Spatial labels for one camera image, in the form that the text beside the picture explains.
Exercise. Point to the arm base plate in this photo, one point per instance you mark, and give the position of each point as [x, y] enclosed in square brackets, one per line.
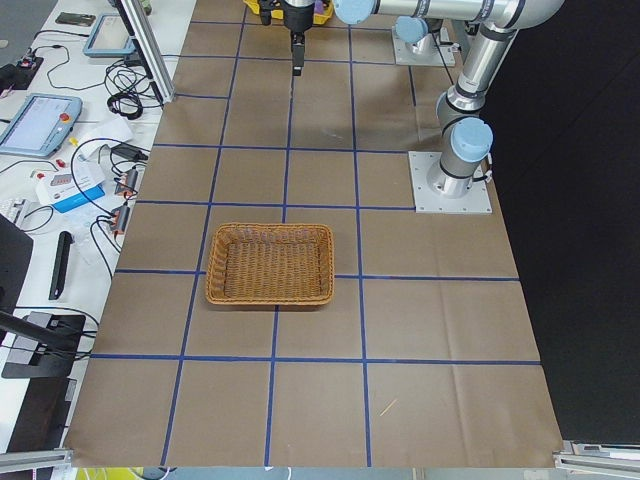
[426, 52]
[435, 192]

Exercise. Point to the blue teach pendant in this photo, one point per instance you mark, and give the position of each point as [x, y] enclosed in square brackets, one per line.
[109, 38]
[41, 125]

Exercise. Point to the black flat bar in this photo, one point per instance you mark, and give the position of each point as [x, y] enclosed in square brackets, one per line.
[58, 279]

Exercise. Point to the black power adapter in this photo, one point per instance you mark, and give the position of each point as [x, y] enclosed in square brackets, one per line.
[129, 152]

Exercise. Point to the black monitor stand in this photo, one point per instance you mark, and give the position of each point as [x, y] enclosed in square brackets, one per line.
[45, 344]

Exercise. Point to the near blue teach pendant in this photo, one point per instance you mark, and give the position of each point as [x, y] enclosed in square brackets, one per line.
[41, 125]

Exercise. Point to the far blue teach pendant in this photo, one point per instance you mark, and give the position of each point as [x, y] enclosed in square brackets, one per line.
[109, 38]

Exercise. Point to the white paper sheet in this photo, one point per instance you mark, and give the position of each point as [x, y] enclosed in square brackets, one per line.
[110, 132]

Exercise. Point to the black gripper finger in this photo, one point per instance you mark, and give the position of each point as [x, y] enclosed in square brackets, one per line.
[298, 55]

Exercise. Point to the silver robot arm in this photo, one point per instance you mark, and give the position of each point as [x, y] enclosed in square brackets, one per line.
[411, 25]
[467, 138]

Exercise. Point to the black smartphone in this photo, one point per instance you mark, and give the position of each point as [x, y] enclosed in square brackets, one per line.
[75, 19]

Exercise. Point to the blue white cardboard box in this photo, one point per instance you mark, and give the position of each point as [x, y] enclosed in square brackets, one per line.
[65, 192]

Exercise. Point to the brown wicker basket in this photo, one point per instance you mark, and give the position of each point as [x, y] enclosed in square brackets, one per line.
[271, 264]

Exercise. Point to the yellow plastic woven basket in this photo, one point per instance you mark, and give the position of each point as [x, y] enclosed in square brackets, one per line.
[323, 10]

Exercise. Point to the aluminium frame post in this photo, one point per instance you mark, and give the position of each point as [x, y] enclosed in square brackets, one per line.
[144, 41]

